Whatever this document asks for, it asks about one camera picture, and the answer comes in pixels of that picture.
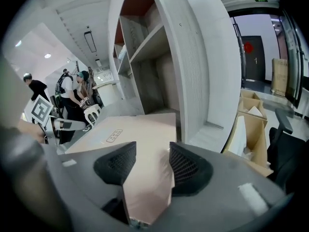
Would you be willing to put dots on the round ceiling light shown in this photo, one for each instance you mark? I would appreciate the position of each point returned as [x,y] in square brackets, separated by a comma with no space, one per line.
[18,43]
[47,56]

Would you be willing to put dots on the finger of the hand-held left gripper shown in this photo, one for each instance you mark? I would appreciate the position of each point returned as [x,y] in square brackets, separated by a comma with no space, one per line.
[72,124]

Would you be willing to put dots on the large open cardboard box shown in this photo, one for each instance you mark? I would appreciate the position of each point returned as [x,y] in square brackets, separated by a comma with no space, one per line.
[257,139]

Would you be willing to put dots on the white foam sheet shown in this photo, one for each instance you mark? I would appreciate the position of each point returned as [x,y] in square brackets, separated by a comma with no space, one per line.
[237,136]

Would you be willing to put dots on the dark door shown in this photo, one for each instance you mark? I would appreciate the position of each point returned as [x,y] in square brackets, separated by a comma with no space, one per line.
[253,62]

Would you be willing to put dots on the red door decoration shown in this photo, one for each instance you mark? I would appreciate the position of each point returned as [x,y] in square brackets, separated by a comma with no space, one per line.
[248,47]

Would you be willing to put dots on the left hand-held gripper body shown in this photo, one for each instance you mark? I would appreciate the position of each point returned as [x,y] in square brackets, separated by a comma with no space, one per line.
[39,110]

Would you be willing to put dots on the small open cardboard box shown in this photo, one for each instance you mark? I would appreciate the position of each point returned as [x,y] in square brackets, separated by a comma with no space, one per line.
[252,104]

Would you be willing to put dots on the white curved counter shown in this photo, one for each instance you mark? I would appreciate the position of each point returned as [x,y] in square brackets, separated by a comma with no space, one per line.
[106,91]

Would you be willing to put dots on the tall upright cardboard box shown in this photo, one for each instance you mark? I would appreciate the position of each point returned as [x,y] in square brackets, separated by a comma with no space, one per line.
[280,77]

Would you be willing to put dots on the white shelving cabinet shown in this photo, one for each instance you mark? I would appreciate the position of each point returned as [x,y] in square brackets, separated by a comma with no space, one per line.
[193,57]

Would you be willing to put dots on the person's left forearm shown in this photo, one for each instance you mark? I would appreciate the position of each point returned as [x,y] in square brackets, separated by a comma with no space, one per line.
[30,130]

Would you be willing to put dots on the rectangular ceiling light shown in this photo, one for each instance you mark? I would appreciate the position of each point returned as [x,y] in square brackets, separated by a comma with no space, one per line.
[90,42]

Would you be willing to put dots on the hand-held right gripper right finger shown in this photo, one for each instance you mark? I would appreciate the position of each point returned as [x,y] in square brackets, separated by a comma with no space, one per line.
[190,170]

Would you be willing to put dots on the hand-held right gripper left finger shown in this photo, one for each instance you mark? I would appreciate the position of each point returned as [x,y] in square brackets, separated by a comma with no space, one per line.
[113,162]

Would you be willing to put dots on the pink paper folder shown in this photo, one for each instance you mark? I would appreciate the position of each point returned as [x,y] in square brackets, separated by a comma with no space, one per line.
[144,134]

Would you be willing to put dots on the black office chair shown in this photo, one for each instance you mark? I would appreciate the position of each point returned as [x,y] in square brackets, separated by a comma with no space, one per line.
[287,149]

